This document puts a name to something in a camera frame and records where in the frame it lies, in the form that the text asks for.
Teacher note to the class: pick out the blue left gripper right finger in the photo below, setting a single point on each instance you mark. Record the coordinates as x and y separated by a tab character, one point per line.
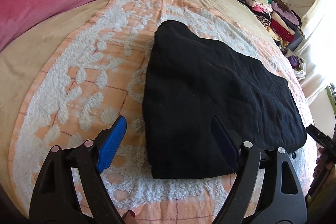
227	147

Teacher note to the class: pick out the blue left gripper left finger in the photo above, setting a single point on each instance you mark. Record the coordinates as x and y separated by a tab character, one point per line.
108	141

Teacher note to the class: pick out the black sweater with KISS collar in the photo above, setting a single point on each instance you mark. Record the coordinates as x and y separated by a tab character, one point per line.
189	80

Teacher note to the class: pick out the white bag with clothes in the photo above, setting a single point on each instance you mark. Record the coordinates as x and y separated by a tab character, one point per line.
298	65

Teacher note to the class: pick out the pile of folded clothes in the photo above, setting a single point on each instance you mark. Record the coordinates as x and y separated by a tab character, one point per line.
282	23

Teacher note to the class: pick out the right hand purple nails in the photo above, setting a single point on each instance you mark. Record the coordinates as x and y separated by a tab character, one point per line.
320	162

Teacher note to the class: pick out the left hand red nails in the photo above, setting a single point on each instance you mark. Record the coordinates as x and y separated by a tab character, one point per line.
129	217

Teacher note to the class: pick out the orange white floral towel blanket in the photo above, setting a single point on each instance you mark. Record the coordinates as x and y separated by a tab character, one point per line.
97	73

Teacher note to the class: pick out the beige bed sheet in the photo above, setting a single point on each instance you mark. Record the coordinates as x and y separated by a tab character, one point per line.
23	59

